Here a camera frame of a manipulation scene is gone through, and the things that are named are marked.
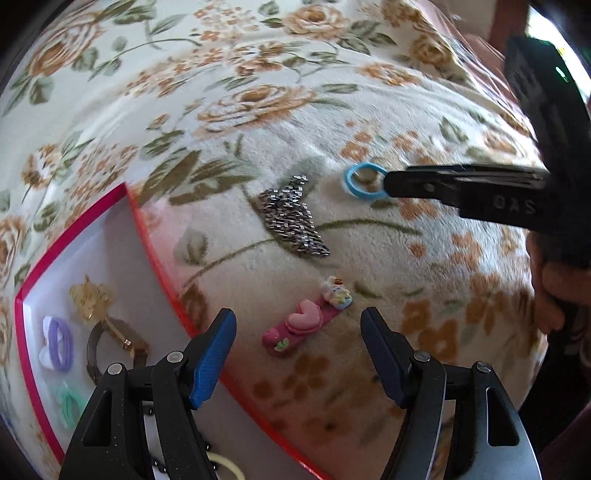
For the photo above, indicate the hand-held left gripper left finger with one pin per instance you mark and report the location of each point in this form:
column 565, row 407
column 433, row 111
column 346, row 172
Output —
column 212, row 360

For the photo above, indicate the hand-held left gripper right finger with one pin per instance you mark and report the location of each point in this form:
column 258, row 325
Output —
column 385, row 364

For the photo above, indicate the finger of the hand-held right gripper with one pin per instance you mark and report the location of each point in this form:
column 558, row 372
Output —
column 415, row 187
column 498, row 171

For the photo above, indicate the pink heart hair clip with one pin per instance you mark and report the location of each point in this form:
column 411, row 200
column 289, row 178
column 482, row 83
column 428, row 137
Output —
column 300, row 323

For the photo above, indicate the brown metal bangle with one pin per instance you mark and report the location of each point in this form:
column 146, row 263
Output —
column 92, row 346

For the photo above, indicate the yellow translucent hair claw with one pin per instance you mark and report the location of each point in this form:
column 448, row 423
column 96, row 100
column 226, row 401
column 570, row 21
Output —
column 90, row 297

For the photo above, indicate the red cardboard box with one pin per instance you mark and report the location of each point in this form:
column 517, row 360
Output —
column 46, row 295

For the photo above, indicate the person's right hand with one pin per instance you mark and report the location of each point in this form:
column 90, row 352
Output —
column 551, row 288

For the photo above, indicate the silver sequin hair clip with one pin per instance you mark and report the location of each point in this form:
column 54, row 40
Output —
column 295, row 221

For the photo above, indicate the floral fleece blanket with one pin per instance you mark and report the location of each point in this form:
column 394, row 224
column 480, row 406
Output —
column 277, row 115

